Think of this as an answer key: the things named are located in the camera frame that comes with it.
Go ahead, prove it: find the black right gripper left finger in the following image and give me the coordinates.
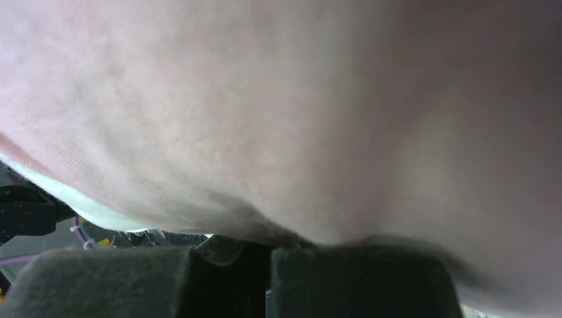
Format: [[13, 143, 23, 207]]
[[1, 236, 272, 317]]

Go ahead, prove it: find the white pillow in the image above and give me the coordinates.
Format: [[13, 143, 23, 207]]
[[1, 155, 150, 233]]

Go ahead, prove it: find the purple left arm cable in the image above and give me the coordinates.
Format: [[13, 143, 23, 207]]
[[0, 215, 111, 266]]

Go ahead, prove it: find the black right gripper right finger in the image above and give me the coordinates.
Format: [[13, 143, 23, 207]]
[[268, 244, 463, 317]]

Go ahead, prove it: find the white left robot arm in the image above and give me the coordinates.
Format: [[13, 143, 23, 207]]
[[1, 162, 77, 245]]

